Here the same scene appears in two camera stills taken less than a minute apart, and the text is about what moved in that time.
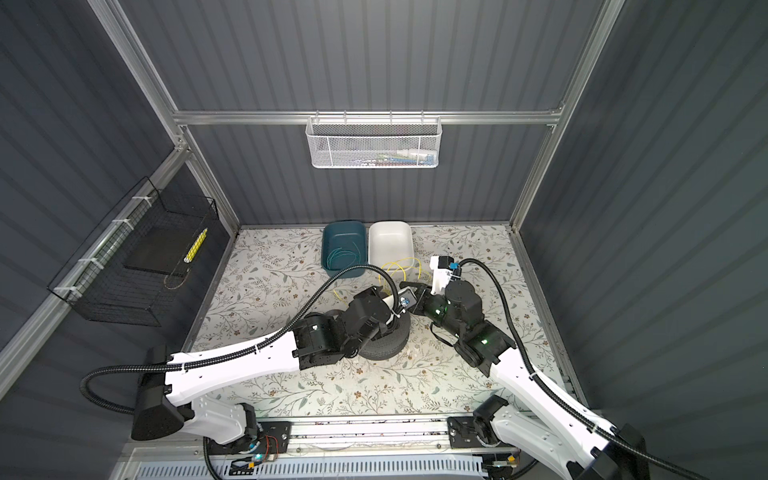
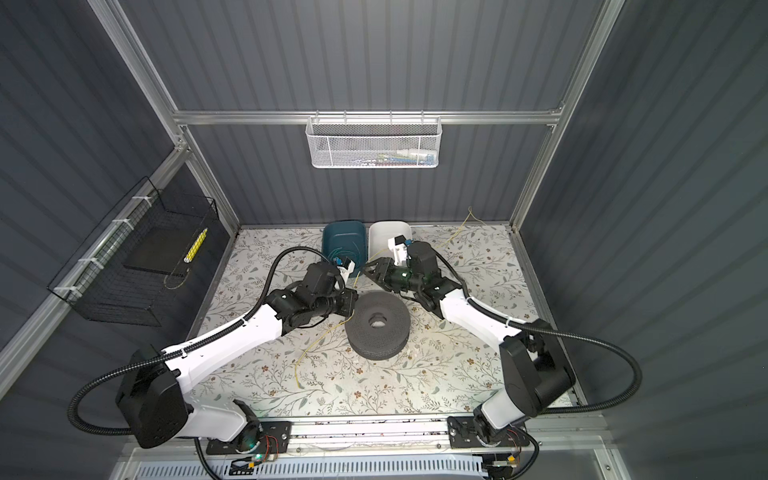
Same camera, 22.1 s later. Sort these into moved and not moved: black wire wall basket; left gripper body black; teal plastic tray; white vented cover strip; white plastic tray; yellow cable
Moved: left gripper body black; yellow cable
Not moved: black wire wall basket; white plastic tray; white vented cover strip; teal plastic tray
